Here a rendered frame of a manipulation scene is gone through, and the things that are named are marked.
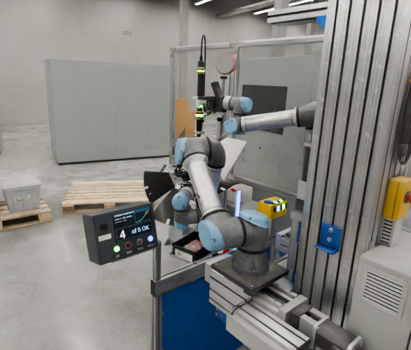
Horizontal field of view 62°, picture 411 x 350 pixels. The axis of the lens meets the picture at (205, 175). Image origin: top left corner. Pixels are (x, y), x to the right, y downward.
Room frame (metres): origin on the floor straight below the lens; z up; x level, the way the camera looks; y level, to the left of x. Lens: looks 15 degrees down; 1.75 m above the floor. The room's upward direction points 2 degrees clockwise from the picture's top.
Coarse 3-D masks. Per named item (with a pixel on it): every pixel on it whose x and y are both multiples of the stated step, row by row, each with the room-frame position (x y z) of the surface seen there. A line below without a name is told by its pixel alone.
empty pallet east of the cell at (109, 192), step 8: (72, 184) 4.98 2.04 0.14; (80, 184) 5.00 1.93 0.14; (88, 184) 5.03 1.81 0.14; (96, 184) 5.02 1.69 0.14; (104, 184) 5.04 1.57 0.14; (112, 184) 5.06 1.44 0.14; (120, 184) 5.07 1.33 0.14; (128, 184) 5.09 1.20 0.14; (136, 184) 5.10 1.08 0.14; (72, 192) 4.59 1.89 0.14; (80, 192) 4.60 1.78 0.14; (88, 192) 4.62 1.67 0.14; (96, 192) 4.65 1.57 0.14; (104, 192) 4.67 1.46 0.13; (112, 192) 4.66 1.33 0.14; (120, 192) 4.67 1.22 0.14; (128, 192) 4.69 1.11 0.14; (136, 192) 4.70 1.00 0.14; (144, 192) 4.71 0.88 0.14; (64, 200) 4.27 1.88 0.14; (72, 200) 4.28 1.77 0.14; (80, 200) 4.29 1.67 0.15; (88, 200) 4.30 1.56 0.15; (96, 200) 4.31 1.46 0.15; (104, 200) 4.33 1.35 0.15; (112, 200) 4.34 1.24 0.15; (120, 200) 4.35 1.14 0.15; (128, 200) 4.36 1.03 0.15; (136, 200) 4.38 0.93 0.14; (144, 200) 4.39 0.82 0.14; (64, 208) 4.15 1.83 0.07; (72, 208) 4.17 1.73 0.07; (104, 208) 4.26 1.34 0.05
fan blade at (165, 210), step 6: (174, 192) 1.97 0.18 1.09; (168, 198) 1.95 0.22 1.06; (162, 204) 1.92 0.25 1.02; (168, 204) 1.92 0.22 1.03; (156, 210) 1.90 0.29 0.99; (162, 210) 1.90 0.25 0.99; (168, 210) 1.89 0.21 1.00; (156, 216) 1.88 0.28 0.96; (162, 216) 1.88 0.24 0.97; (168, 216) 1.87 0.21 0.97; (162, 222) 1.85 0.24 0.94
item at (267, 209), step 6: (270, 198) 1.97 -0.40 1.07; (276, 198) 1.98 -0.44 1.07; (258, 204) 1.91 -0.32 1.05; (264, 204) 1.87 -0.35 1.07; (270, 204) 1.86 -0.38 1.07; (276, 204) 1.87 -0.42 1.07; (282, 204) 1.91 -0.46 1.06; (258, 210) 1.90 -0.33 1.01; (264, 210) 1.87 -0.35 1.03; (270, 210) 1.84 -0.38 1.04; (276, 210) 1.87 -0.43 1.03; (282, 210) 1.91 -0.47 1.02; (270, 216) 1.84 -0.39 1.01; (276, 216) 1.88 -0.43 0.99
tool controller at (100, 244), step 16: (112, 208) 1.28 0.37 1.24; (128, 208) 1.25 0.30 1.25; (144, 208) 1.30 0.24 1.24; (96, 224) 1.16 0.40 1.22; (112, 224) 1.20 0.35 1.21; (128, 224) 1.23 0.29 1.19; (144, 224) 1.28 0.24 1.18; (96, 240) 1.14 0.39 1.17; (112, 240) 1.18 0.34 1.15; (128, 240) 1.22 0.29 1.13; (144, 240) 1.26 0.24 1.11; (96, 256) 1.14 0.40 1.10; (112, 256) 1.16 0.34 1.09
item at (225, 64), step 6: (222, 54) 2.67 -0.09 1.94; (228, 54) 2.66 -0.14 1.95; (216, 60) 2.68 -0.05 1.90; (222, 60) 2.67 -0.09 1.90; (228, 60) 2.66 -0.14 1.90; (234, 60) 2.66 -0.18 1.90; (216, 66) 2.68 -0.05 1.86; (222, 66) 2.67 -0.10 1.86; (228, 66) 2.66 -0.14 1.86; (234, 66) 2.66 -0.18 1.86; (222, 72) 2.67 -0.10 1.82; (228, 72) 2.66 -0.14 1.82
